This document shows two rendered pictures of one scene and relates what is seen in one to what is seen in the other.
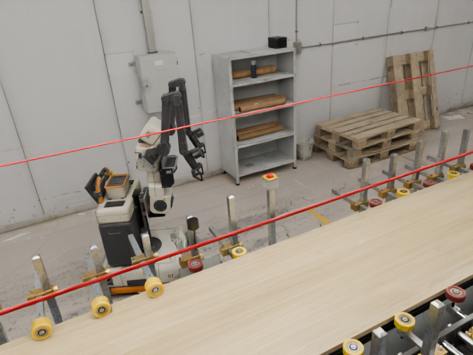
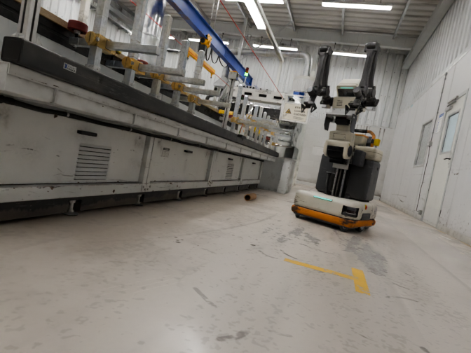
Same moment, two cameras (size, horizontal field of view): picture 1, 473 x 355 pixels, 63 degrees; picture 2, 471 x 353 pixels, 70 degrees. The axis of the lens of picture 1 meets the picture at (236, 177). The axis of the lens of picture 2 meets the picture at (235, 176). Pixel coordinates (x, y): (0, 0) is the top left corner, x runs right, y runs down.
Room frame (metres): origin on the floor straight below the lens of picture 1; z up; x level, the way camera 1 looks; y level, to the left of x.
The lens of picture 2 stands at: (4.18, -2.40, 0.46)
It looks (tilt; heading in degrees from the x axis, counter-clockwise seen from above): 3 degrees down; 131
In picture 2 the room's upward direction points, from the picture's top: 11 degrees clockwise
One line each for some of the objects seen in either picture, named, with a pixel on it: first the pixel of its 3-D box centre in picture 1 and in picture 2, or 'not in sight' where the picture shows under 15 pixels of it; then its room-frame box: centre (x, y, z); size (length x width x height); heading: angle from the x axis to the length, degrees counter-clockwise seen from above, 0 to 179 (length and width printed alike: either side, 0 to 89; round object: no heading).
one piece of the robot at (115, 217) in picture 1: (127, 216); (347, 167); (2.75, 0.92, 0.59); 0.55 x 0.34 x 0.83; 1
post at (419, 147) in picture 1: (416, 170); (160, 58); (2.53, -1.32, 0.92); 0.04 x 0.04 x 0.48; 25
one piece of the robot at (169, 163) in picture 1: (167, 167); (340, 120); (2.76, 0.53, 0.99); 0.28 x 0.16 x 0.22; 1
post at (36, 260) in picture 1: (49, 295); (258, 125); (1.47, 0.95, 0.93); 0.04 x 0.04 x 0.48; 25
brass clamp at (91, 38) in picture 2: (457, 167); (101, 43); (2.73, -1.75, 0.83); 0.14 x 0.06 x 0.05; 115
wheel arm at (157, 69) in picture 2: (428, 175); (144, 68); (2.66, -1.49, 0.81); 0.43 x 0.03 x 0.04; 25
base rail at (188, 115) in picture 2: not in sight; (236, 137); (1.82, 0.21, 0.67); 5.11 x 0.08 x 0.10; 115
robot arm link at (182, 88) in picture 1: (184, 107); (366, 68); (2.98, 0.36, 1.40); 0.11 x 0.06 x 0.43; 1
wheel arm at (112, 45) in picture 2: (450, 165); (113, 46); (2.77, -1.71, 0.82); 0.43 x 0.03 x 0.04; 25
